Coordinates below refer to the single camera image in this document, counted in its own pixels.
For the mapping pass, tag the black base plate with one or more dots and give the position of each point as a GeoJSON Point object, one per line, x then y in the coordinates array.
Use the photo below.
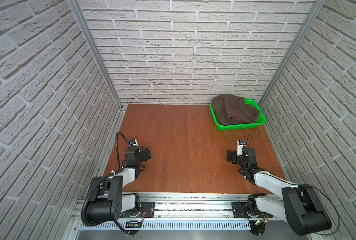
{"type": "Point", "coordinates": [240, 210]}
{"type": "Point", "coordinates": [146, 209]}

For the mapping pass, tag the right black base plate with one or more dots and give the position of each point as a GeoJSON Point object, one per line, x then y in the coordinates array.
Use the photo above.
{"type": "Point", "coordinates": [240, 210]}

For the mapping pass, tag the small black electronics box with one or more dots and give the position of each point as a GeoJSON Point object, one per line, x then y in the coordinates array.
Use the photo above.
{"type": "Point", "coordinates": [133, 224]}

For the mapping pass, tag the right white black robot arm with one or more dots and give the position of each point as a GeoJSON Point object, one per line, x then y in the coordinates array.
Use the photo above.
{"type": "Point", "coordinates": [298, 205]}

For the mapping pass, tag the green plastic basket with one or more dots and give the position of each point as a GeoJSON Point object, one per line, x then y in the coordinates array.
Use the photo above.
{"type": "Point", "coordinates": [259, 122]}

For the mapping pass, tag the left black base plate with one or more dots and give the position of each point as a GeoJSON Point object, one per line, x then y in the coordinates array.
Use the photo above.
{"type": "Point", "coordinates": [146, 209]}

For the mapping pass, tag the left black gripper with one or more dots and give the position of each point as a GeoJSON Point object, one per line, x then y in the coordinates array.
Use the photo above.
{"type": "Point", "coordinates": [143, 153]}

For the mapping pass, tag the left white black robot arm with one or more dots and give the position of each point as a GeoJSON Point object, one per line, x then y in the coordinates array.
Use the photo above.
{"type": "Point", "coordinates": [105, 200]}

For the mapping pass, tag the brown trousers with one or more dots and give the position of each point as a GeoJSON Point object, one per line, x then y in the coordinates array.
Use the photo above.
{"type": "Point", "coordinates": [233, 110]}

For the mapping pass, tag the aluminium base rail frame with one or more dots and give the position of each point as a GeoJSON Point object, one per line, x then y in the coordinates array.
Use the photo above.
{"type": "Point", "coordinates": [174, 212]}

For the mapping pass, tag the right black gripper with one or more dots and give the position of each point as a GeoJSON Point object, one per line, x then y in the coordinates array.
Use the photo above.
{"type": "Point", "coordinates": [234, 154]}

